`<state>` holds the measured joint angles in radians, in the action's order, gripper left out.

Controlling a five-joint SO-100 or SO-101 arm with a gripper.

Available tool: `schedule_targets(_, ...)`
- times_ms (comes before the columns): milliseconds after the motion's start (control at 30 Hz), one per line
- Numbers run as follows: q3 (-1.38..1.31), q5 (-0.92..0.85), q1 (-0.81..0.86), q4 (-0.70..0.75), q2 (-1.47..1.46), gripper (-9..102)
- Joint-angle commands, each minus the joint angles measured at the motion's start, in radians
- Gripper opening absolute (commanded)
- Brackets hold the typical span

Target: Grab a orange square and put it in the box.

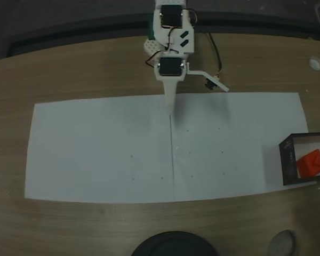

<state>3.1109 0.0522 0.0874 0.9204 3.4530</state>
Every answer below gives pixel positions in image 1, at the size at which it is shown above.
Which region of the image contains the orange cube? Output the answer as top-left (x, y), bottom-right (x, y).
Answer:
top-left (296, 149), bottom-right (320, 179)

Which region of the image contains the brown open box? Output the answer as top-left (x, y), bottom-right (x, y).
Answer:
top-left (278, 131), bottom-right (320, 186)

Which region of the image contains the green table clamp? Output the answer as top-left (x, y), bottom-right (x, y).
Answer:
top-left (148, 13), bottom-right (157, 41)

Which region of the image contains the white paper sheet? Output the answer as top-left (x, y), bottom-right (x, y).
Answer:
top-left (169, 92), bottom-right (317, 204)
top-left (25, 95), bottom-right (175, 205)

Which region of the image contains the white round table cap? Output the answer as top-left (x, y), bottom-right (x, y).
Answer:
top-left (308, 55), bottom-right (320, 71)

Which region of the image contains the black round lamp base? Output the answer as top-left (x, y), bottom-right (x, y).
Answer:
top-left (130, 231), bottom-right (219, 256)

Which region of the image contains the white camera mount with camera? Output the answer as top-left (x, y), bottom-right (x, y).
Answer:
top-left (186, 68), bottom-right (230, 93)

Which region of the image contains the black camera cable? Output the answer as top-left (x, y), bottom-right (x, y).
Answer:
top-left (207, 32), bottom-right (224, 78)

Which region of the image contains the round table cable hole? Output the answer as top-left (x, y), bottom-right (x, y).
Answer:
top-left (266, 229), bottom-right (301, 256)

